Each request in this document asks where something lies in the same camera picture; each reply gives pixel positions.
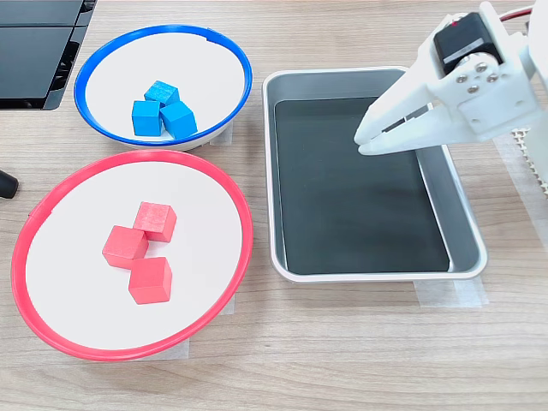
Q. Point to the silver metal tray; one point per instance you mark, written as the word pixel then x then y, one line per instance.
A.
pixel 308 83

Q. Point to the blue wooden cube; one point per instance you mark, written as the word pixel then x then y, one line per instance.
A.
pixel 180 122
pixel 145 120
pixel 162 92

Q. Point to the blue-rimmed white dish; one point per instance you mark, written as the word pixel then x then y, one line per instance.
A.
pixel 171 60

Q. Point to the translucent tape sheet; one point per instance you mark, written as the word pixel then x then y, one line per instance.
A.
pixel 509 167

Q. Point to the black electronic device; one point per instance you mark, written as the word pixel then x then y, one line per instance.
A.
pixel 25 64

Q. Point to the red-rimmed white dish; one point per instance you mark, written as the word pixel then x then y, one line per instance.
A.
pixel 85 299

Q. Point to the black tray liner mat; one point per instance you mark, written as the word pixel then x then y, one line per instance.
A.
pixel 342 205

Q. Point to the black rounded foot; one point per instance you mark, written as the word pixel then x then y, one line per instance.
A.
pixel 6 184

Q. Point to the red wooden cube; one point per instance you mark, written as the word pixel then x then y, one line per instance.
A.
pixel 150 280
pixel 124 246
pixel 154 218

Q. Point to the translucent tape strip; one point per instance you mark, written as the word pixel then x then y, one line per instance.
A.
pixel 230 306
pixel 224 136
pixel 449 293
pixel 177 349

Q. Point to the white mesh mat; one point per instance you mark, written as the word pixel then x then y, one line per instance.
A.
pixel 519 139

